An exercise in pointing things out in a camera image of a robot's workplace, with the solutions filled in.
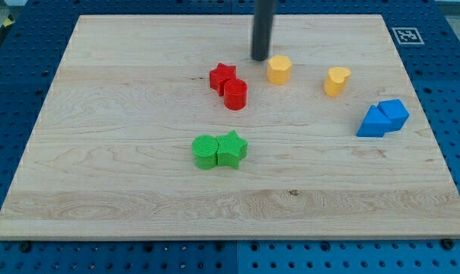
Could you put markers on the green star block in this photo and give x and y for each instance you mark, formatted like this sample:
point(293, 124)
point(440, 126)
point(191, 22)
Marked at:
point(232, 149)

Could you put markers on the red star block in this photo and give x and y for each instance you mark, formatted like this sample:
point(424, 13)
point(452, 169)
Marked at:
point(219, 76)

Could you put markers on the yellow hexagon block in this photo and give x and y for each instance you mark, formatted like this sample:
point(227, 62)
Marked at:
point(279, 69)

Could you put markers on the green cylinder block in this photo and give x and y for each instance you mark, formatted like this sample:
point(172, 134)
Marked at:
point(204, 148)

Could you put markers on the red cylinder block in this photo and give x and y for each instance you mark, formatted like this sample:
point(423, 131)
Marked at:
point(235, 94)

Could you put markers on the light wooden board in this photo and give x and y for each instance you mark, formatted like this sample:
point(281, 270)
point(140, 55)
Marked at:
point(110, 157)

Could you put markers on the yellow heart block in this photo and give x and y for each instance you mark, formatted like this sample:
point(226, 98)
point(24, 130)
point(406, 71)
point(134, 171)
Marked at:
point(336, 80)

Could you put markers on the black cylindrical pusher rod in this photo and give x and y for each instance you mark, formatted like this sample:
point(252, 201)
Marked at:
point(262, 28)

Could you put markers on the blue triangle block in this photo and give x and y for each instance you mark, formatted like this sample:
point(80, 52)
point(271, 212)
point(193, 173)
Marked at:
point(375, 124)

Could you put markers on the blue cube block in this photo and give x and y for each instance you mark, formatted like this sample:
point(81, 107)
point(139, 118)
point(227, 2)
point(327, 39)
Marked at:
point(396, 112)

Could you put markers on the white fiducial marker tag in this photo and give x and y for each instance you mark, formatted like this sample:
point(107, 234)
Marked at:
point(407, 36)

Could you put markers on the yellow black hazard tape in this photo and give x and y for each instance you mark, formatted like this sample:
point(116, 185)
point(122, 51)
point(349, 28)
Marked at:
point(6, 27)

